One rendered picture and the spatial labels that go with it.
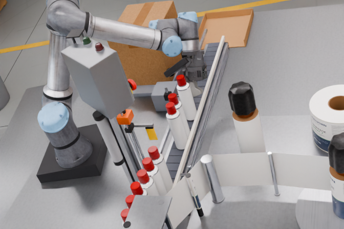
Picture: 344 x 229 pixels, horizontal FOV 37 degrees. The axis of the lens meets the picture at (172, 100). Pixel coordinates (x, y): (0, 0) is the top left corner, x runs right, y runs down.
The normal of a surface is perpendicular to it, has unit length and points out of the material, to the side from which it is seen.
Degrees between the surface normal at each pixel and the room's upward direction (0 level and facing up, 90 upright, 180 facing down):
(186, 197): 90
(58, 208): 0
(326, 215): 0
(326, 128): 90
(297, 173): 90
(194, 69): 60
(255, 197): 0
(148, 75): 90
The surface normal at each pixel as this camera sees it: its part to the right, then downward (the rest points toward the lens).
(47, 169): -0.31, -0.77
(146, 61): -0.25, 0.64
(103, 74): 0.62, 0.34
